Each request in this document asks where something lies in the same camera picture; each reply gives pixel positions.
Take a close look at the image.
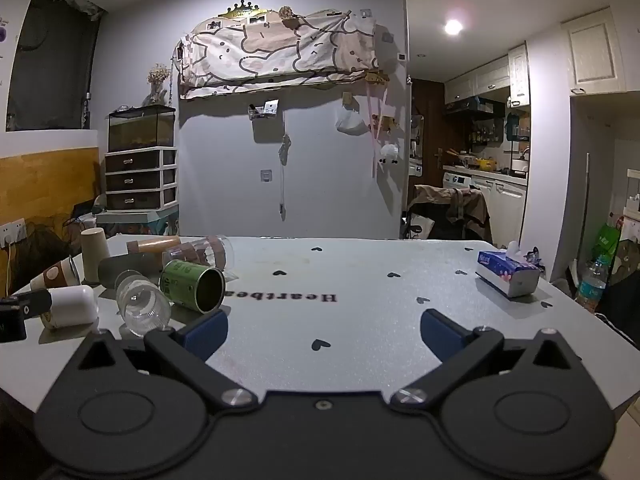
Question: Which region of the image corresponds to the clear plastic cup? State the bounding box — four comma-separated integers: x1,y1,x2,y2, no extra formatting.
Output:
115,270,172,337

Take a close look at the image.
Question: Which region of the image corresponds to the chair draped with clothing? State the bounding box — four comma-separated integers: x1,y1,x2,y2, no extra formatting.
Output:
406,184,494,241

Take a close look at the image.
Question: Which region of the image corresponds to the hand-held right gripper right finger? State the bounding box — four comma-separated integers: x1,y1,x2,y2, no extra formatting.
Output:
390,308,583,413

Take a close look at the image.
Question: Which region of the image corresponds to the blue tissue pack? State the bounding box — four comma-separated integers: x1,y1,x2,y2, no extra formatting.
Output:
474,241,542,299

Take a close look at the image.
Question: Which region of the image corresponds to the white hanging bag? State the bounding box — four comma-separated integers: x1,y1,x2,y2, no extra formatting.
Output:
334,107,369,136

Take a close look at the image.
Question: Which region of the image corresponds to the green tin can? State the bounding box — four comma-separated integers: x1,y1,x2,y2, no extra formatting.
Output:
159,259,226,314

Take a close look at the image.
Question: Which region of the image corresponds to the white drawer unit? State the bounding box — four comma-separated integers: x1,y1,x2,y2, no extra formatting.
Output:
104,147,180,211

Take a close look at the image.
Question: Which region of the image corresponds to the brown dotted paper cup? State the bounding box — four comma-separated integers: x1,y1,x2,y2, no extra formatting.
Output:
30,256,82,292

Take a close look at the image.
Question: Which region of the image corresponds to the dark window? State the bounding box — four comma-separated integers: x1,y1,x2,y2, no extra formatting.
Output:
6,0,107,132

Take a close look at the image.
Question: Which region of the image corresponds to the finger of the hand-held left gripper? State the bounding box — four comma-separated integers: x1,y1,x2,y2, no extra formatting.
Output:
0,312,27,345
0,289,53,319

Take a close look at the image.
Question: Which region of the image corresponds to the tall beige paper cup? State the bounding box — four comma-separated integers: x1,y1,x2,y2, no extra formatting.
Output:
81,227,111,284

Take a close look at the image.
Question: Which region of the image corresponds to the clear cup with brown sleeve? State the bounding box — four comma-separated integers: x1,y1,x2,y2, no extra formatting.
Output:
162,235,236,282

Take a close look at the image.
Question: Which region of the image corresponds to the glass fish tank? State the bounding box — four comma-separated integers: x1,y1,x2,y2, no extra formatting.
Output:
107,104,177,152

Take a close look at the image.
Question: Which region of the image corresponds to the white cup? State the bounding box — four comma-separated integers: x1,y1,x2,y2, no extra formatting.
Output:
41,285,99,330

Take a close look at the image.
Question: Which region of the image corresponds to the white wall socket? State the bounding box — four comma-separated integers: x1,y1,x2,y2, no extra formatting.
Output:
0,218,27,249

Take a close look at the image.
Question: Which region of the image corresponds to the dried flower bouquet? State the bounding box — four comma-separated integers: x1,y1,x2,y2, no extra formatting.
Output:
146,63,171,107

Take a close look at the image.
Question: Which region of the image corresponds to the white wall cabinet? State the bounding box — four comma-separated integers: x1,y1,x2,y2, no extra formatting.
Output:
560,6,628,96

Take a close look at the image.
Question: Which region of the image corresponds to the white washing machine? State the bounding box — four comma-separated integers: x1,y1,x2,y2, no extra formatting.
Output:
442,172,477,192

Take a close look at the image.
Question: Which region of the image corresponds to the plastic water bottle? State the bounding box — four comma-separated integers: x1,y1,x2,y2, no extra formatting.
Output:
576,255,609,314

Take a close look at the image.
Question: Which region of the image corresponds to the orange-brown tube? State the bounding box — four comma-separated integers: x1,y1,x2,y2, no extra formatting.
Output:
126,236,181,257

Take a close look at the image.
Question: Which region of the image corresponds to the printed cloth cover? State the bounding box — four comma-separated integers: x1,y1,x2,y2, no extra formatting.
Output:
177,9,379,100

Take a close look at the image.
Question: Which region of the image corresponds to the dark grey cup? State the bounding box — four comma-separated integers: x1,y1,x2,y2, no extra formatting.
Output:
98,254,162,289

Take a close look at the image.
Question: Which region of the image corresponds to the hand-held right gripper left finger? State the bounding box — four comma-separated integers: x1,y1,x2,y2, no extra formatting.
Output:
67,308,258,413

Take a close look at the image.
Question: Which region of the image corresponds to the gold crown decoration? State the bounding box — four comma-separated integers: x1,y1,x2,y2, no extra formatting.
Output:
218,2,269,20

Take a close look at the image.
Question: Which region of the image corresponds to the green shopping bag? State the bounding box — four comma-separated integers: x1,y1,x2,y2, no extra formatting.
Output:
594,222,622,262

